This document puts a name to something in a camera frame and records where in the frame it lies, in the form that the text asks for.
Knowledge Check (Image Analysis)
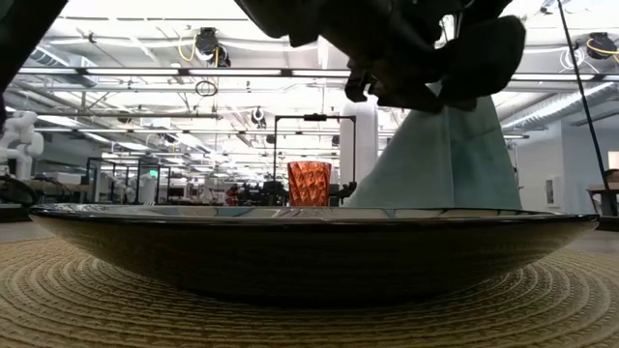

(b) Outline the teal cloth napkin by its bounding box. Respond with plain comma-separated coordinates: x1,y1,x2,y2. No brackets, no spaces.
343,80,523,210

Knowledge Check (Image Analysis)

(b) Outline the round woven straw placemat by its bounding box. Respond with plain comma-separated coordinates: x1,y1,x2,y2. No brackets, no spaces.
0,235,619,348

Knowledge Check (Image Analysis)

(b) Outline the patterned ceramic bowl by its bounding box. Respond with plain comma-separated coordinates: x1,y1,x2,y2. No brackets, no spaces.
28,202,601,296

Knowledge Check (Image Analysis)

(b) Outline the black aluminium table frame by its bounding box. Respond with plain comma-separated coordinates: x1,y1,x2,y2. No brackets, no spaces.
0,202,619,232

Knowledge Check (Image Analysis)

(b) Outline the white pillar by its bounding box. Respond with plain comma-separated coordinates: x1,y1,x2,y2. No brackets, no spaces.
339,94,379,185

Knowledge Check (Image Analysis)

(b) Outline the orange faceted plastic cup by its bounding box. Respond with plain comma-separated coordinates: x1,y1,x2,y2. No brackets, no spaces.
286,160,334,208

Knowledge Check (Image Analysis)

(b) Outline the ceiling reel with yellow cable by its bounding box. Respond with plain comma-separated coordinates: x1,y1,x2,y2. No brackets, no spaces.
176,26,232,69
583,31,619,63

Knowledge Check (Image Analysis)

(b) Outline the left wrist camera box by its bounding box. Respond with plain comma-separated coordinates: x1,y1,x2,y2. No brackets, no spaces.
343,60,388,104

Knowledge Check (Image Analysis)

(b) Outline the black gantry frame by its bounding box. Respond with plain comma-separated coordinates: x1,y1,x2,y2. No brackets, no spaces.
273,112,358,185

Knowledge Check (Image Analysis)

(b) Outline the wooden desk with black legs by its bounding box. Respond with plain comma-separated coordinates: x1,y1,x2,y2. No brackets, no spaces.
587,167,619,218

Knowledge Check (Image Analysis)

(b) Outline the long black hanging cable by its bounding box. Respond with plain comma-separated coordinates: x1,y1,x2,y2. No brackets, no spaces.
557,0,611,190

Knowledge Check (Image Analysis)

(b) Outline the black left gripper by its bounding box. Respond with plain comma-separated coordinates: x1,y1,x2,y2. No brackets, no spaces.
375,14,527,115

